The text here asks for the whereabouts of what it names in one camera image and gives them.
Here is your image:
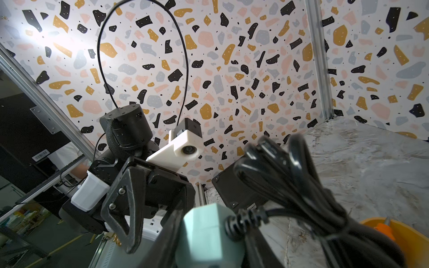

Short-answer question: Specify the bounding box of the mint green hot glue gun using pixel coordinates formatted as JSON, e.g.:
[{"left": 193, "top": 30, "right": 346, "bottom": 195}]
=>
[{"left": 175, "top": 133, "right": 406, "bottom": 268}]

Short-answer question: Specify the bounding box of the black flat box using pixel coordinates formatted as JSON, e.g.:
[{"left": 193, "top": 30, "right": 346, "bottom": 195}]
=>
[{"left": 212, "top": 164, "right": 268, "bottom": 213}]

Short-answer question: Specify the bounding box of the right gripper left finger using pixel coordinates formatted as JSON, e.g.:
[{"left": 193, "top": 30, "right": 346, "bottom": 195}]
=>
[{"left": 138, "top": 201, "right": 186, "bottom": 268}]

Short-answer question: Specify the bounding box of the orange hot glue gun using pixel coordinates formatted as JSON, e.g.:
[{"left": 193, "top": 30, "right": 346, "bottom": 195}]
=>
[{"left": 374, "top": 217, "right": 396, "bottom": 242}]

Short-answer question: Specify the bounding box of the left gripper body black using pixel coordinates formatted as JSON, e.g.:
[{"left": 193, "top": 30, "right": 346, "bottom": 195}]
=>
[{"left": 59, "top": 149, "right": 196, "bottom": 235}]

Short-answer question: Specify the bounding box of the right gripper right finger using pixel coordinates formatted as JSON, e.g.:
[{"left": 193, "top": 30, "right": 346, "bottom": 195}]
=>
[{"left": 245, "top": 231, "right": 284, "bottom": 268}]

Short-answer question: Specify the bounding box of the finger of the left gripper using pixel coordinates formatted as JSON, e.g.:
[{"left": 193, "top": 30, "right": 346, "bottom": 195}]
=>
[{"left": 101, "top": 166, "right": 148, "bottom": 254}]

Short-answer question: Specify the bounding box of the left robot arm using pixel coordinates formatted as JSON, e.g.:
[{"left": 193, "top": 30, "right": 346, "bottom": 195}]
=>
[{"left": 59, "top": 105, "right": 202, "bottom": 254}]

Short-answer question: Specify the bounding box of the yellow plastic storage box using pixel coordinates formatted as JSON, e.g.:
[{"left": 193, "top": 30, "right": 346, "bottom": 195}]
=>
[{"left": 361, "top": 217, "right": 429, "bottom": 268}]

